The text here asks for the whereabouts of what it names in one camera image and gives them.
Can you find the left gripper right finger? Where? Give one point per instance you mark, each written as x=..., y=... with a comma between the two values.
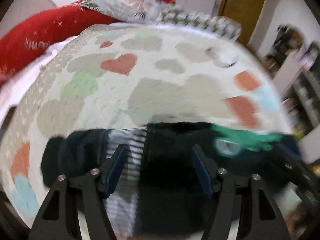
x=247, y=198

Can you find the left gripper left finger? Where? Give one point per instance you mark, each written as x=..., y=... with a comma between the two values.
x=58, y=217

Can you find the navy striped pants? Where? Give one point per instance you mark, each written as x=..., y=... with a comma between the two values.
x=159, y=192

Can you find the heart pattern quilt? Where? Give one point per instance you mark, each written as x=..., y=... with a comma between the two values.
x=125, y=82

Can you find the cluttered shoe rack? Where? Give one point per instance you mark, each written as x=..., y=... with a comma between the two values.
x=288, y=40

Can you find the white shelf unit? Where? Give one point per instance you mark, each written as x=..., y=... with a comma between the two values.
x=299, y=91

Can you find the red long pillow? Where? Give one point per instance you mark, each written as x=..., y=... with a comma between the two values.
x=29, y=39

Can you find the olive sheep pattern bolster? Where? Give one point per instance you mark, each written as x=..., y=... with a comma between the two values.
x=221, y=26

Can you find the grey floral pillow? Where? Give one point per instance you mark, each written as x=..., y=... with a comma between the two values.
x=133, y=11

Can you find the wooden door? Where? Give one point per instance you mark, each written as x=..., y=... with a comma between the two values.
x=246, y=12

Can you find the white round headboard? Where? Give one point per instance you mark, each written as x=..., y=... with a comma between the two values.
x=20, y=10

